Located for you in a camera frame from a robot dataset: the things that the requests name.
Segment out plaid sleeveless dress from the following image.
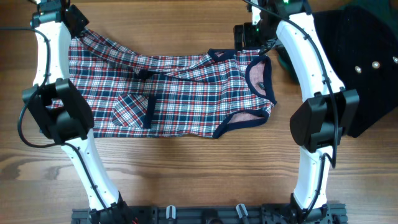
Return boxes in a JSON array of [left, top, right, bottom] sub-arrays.
[[68, 29, 276, 139]]

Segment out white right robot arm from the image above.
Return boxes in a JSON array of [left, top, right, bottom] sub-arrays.
[[235, 1, 359, 223]]

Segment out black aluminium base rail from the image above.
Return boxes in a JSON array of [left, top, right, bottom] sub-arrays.
[[70, 203, 348, 224]]

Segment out black knit jacket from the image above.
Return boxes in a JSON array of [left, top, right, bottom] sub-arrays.
[[313, 6, 397, 138]]

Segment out green garment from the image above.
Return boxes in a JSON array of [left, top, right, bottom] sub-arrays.
[[340, 0, 397, 30]]

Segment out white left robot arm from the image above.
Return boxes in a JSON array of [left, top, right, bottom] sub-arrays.
[[21, 0, 137, 223]]

